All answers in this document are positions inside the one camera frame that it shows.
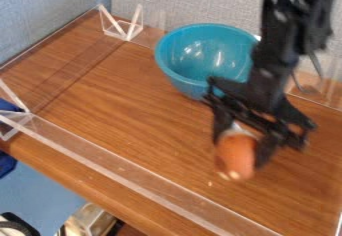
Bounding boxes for clear acrylic front barrier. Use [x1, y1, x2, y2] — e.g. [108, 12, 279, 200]
[0, 110, 283, 236]

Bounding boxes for metallic object under table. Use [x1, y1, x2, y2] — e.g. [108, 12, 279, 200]
[54, 203, 117, 236]

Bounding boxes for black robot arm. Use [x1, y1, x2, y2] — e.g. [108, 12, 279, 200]
[204, 0, 334, 168]

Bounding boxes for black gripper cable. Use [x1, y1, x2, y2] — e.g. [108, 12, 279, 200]
[291, 51, 326, 96]

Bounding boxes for blue bowl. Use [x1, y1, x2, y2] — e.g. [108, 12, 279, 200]
[153, 23, 257, 100]

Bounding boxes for clear acrylic corner bracket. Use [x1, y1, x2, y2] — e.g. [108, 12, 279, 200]
[97, 4, 143, 41]
[0, 79, 30, 141]

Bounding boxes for clear acrylic barrier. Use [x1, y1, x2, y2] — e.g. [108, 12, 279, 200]
[0, 110, 283, 236]
[132, 19, 342, 113]

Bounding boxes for clear acrylic left corner bracket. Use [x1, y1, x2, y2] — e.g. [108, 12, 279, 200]
[0, 79, 30, 141]

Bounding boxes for blue object at left edge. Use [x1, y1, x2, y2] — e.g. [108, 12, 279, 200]
[0, 98, 24, 180]

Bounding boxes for brown and white toy mushroom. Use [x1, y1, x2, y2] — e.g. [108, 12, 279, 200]
[215, 123, 257, 181]

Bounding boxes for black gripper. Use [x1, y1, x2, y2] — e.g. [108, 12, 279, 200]
[201, 51, 319, 171]

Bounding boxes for clear acrylic back barrier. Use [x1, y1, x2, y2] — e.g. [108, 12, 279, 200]
[132, 19, 342, 113]

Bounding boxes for black white object bottom left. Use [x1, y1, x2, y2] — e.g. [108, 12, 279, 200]
[0, 212, 40, 236]

